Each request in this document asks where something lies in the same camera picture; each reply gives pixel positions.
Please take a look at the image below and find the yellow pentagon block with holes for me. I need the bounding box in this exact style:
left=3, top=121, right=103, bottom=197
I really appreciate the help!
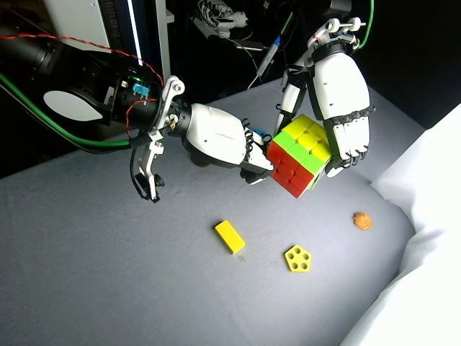
left=283, top=244, right=313, bottom=273

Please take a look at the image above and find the white sheet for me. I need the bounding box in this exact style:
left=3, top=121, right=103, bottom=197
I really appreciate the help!
left=340, top=104, right=461, bottom=346

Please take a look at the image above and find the grey table cloth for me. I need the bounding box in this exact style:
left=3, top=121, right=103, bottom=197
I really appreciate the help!
left=0, top=77, right=426, bottom=346

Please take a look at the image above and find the yellow rectangular block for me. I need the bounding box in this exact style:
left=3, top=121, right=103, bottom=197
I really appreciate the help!
left=213, top=219, right=247, bottom=255

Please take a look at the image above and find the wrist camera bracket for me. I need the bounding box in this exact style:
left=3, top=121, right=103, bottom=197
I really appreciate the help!
left=129, top=74, right=187, bottom=203
left=307, top=17, right=367, bottom=50

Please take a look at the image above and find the multicoloured puzzle cube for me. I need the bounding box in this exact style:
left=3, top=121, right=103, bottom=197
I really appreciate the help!
left=266, top=114, right=334, bottom=200

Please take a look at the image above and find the white cabinet with light strip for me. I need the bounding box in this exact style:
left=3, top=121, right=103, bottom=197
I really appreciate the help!
left=45, top=0, right=176, bottom=82

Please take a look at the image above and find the red twisted wire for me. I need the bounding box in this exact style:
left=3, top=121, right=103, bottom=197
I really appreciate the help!
left=0, top=32, right=165, bottom=138

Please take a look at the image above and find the orange swirl cookie toy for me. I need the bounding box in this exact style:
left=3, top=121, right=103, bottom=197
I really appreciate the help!
left=352, top=212, right=374, bottom=231

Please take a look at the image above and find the green cable of arm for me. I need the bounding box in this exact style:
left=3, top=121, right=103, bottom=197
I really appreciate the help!
left=280, top=0, right=375, bottom=50
left=0, top=74, right=136, bottom=151

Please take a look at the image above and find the spare white robot hand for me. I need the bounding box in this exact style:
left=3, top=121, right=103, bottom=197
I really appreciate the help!
left=194, top=0, right=249, bottom=39

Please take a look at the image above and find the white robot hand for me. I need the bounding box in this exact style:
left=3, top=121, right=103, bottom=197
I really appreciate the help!
left=181, top=103, right=277, bottom=186
left=274, top=51, right=377, bottom=179

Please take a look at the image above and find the grey pen tool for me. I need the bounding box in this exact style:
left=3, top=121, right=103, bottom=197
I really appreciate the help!
left=247, top=35, right=282, bottom=90

